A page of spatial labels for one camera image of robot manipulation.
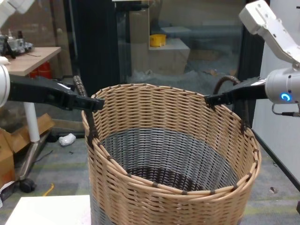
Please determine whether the yellow bucket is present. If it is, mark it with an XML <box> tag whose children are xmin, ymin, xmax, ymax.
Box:
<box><xmin>149</xmin><ymin>34</ymin><xmax>167</xmax><ymax>47</ymax></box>

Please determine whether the wooden desk top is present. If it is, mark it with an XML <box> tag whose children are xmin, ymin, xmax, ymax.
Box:
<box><xmin>6</xmin><ymin>46</ymin><xmax>62</xmax><ymax>76</ymax></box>

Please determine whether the brown cardboard box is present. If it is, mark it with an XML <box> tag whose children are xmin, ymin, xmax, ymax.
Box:
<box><xmin>0</xmin><ymin>127</ymin><xmax>16</xmax><ymax>188</ymax></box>

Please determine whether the tall beige box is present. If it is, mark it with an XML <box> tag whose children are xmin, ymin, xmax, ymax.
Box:
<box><xmin>128</xmin><ymin>10</ymin><xmax>150</xmax><ymax>78</ymax></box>

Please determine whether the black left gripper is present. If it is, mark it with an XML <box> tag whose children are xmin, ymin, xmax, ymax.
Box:
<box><xmin>9</xmin><ymin>75</ymin><xmax>106</xmax><ymax>113</ymax></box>

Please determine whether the right arm cable with connector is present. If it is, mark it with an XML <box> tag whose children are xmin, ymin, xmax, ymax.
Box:
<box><xmin>271</xmin><ymin>103</ymin><xmax>300</xmax><ymax>118</ymax></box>

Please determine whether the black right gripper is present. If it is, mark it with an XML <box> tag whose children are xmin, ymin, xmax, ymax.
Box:
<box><xmin>203</xmin><ymin>78</ymin><xmax>269</xmax><ymax>111</ymax></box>

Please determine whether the black door frame pillar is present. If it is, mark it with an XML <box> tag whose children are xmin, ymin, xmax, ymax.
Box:
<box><xmin>63</xmin><ymin>0</ymin><xmax>121</xmax><ymax>94</ymax></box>

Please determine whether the tan grey woven laundry basket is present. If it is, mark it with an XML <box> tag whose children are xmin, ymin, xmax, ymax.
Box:
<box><xmin>73</xmin><ymin>75</ymin><xmax>262</xmax><ymax>225</ymax></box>

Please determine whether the grey stone block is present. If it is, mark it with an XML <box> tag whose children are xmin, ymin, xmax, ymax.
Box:
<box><xmin>149</xmin><ymin>37</ymin><xmax>191</xmax><ymax>76</ymax></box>

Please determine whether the crumpled white paper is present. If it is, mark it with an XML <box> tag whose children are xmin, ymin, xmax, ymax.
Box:
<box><xmin>58</xmin><ymin>133</ymin><xmax>77</xmax><ymax>147</ymax></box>

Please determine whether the black stand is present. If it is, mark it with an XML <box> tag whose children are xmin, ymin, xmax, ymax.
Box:
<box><xmin>0</xmin><ymin>38</ymin><xmax>17</xmax><ymax>59</ymax></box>

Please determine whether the black partition base bar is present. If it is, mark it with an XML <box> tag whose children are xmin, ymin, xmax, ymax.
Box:
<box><xmin>251</xmin><ymin>127</ymin><xmax>300</xmax><ymax>188</ymax></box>

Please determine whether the white desk leg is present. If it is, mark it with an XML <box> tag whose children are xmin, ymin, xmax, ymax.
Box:
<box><xmin>23</xmin><ymin>103</ymin><xmax>41</xmax><ymax>143</ymax></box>

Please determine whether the yellow cable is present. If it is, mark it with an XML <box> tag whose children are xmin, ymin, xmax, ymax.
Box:
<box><xmin>42</xmin><ymin>182</ymin><xmax>55</xmax><ymax>196</ymax></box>

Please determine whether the grey metal device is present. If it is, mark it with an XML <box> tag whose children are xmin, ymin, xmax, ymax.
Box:
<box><xmin>8</xmin><ymin>35</ymin><xmax>35</xmax><ymax>53</ymax></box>

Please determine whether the silver desk foot with caster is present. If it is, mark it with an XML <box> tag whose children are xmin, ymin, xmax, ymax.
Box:
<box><xmin>18</xmin><ymin>130</ymin><xmax>51</xmax><ymax>193</ymax></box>

